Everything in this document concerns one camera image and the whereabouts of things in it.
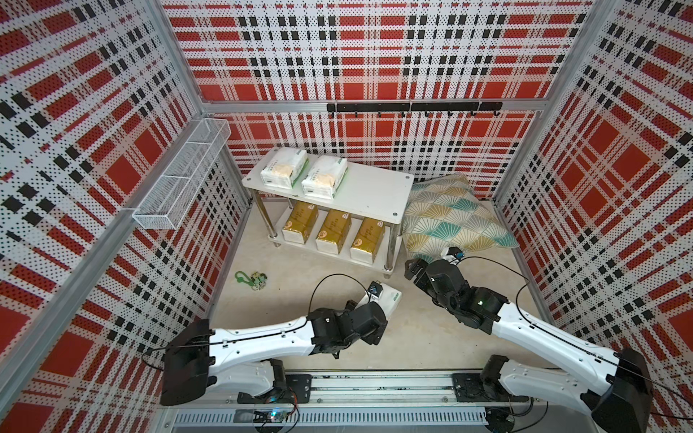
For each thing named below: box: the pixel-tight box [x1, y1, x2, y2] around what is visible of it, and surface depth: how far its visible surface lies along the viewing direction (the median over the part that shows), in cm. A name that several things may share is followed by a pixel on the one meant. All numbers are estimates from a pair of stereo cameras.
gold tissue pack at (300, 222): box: [282, 200, 319, 245], surface depth 99 cm
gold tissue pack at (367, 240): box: [350, 216, 386, 265], surface depth 92 cm
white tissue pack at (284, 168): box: [259, 147, 310, 190], surface depth 77 cm
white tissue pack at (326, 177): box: [301, 155, 349, 201], surface depth 74 cm
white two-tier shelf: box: [241, 161, 415, 273], surface depth 82 cm
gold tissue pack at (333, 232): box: [314, 208, 352, 256], surface depth 95 cm
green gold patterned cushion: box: [403, 173, 520, 265], surface depth 95 cm
